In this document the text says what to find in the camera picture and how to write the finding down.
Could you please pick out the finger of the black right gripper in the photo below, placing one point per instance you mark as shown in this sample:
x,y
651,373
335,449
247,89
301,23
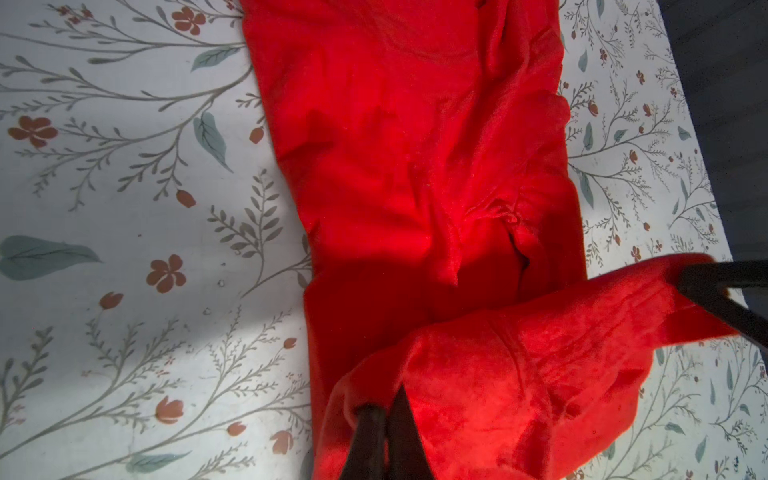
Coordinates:
x,y
740,274
711,296

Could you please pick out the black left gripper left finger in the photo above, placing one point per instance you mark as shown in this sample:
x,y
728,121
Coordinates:
x,y
366,457

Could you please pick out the red t shirt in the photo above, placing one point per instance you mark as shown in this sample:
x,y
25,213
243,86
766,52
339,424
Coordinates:
x,y
424,146

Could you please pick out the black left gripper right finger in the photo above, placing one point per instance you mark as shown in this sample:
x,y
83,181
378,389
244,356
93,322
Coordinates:
x,y
406,456

